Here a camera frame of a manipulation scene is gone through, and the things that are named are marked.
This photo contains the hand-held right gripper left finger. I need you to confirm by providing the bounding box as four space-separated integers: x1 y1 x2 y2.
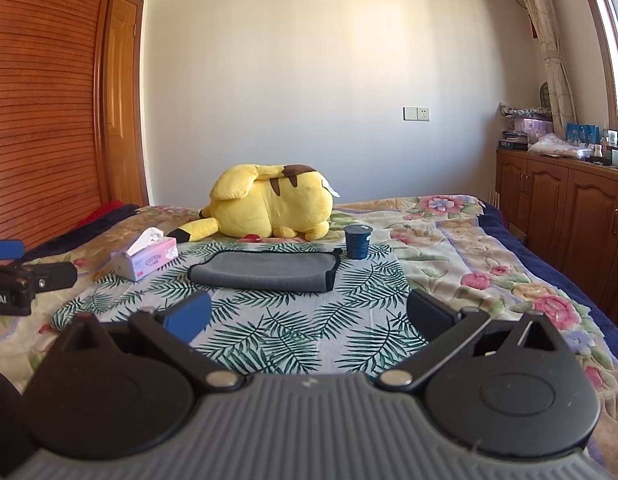
48 291 246 395

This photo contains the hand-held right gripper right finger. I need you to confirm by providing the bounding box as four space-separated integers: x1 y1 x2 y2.
380 289 561 392

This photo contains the purple and grey towel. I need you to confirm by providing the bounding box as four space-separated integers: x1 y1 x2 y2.
187 247 344 294

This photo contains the pink tissue box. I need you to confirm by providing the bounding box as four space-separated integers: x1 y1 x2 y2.
111 227 178 282

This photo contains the red cloth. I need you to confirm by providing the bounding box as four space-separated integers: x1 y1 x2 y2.
78 201 124 228

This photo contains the dark blue cup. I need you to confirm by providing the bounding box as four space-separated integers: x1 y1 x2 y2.
344 225 373 260

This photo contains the leaf print cloth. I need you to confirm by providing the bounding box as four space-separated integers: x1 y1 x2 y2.
51 240 435 376

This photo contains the yellow plush toy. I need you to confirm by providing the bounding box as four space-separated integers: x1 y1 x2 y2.
167 162 340 242

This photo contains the wooden slatted wardrobe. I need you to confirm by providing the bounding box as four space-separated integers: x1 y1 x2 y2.
0 0 122 256

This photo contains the wooden cabinet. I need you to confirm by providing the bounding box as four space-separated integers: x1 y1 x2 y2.
495 147 618 331

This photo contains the wooden door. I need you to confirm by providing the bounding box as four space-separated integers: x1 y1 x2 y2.
104 0 150 207

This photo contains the stack of dark books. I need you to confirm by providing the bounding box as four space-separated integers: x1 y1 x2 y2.
499 130 530 150

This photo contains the light cloth bundle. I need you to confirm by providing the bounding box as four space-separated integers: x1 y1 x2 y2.
526 133 592 158

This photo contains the pale pink box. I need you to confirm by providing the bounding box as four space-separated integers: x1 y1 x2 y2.
512 117 554 136

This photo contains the folded floral cloth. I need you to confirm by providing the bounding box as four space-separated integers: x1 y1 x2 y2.
499 102 554 120

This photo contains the blue printed box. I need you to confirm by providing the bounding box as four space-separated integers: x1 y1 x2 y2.
566 122 601 145

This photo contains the patterned beige curtain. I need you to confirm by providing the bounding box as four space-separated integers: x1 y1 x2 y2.
506 0 577 136

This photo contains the wooden window frame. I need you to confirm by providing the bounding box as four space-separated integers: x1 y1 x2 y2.
574 0 618 131

